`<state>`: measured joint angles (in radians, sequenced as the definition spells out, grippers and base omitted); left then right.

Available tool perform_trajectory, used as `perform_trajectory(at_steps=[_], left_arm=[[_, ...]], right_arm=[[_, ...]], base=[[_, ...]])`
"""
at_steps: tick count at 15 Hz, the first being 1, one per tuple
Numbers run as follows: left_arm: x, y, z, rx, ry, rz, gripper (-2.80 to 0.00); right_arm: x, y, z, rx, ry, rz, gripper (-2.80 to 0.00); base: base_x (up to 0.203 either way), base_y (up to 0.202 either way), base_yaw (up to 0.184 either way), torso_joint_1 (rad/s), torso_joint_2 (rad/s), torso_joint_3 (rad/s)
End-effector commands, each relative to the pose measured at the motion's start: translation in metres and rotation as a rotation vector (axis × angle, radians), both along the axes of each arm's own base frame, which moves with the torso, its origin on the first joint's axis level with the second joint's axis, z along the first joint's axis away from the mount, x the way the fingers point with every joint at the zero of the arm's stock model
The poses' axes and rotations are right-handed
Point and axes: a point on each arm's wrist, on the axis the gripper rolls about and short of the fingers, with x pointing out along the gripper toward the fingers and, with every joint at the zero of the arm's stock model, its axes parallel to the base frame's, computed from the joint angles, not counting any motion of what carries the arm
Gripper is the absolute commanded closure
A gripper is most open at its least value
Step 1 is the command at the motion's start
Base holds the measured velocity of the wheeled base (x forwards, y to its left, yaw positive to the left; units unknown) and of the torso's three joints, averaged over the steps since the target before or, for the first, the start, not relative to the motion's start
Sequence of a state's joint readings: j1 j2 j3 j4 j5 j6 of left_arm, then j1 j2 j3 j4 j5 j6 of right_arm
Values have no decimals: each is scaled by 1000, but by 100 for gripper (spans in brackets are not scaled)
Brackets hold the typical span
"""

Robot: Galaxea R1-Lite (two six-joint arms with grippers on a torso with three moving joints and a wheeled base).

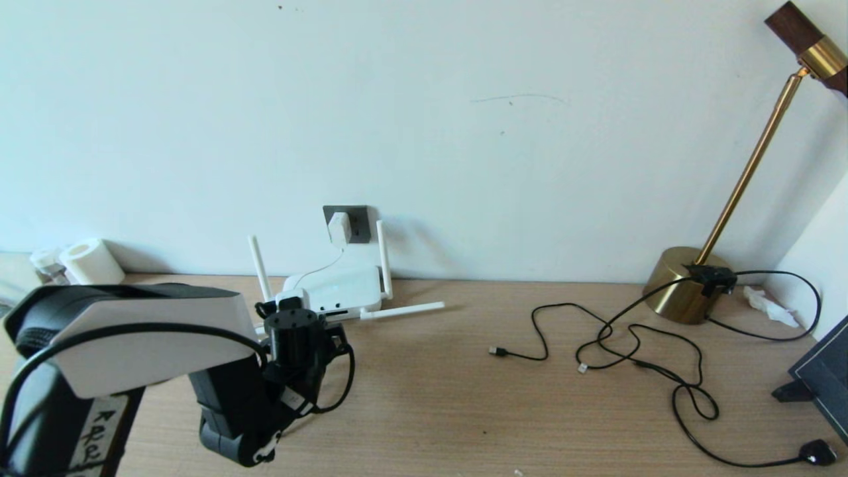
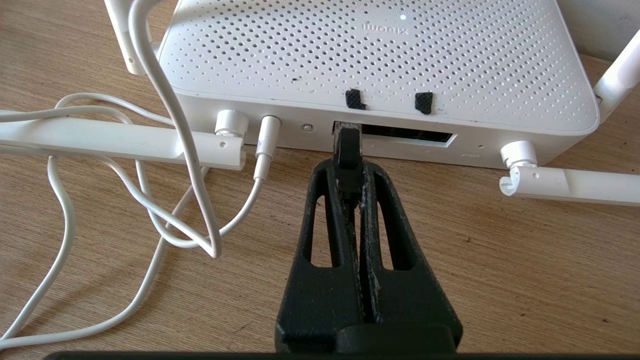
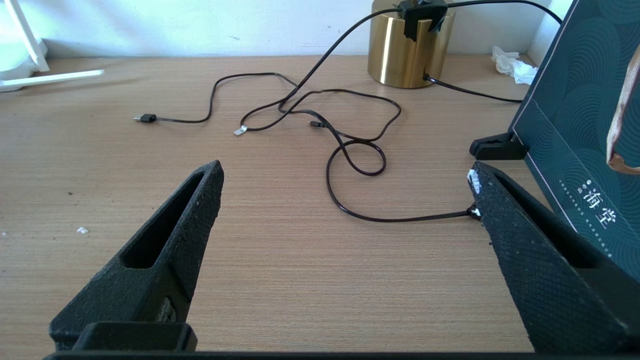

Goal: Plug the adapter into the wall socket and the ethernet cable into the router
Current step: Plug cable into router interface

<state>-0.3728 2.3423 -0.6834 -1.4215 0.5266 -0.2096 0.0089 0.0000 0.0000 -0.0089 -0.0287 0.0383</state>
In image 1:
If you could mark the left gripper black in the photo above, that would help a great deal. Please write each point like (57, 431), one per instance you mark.
(336, 341)

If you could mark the white power adapter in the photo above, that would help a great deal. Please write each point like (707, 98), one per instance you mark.
(339, 227)

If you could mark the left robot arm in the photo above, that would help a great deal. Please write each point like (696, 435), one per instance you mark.
(146, 344)

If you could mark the white router with antennas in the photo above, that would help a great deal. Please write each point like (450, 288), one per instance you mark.
(344, 288)

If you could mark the white toilet paper roll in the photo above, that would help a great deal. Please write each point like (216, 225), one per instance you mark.
(93, 263)

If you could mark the small clear jar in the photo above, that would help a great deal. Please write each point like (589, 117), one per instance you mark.
(46, 262)

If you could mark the brass desk lamp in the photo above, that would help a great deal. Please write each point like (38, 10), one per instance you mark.
(676, 291)

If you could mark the black clip on lamp base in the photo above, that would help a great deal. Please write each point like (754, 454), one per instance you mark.
(712, 275)

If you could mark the crumpled white tissue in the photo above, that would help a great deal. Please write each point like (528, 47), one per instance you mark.
(768, 306)

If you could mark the black clip stand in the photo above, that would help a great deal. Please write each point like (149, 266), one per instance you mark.
(792, 392)

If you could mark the grey wall socket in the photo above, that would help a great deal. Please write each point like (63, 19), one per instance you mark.
(361, 224)

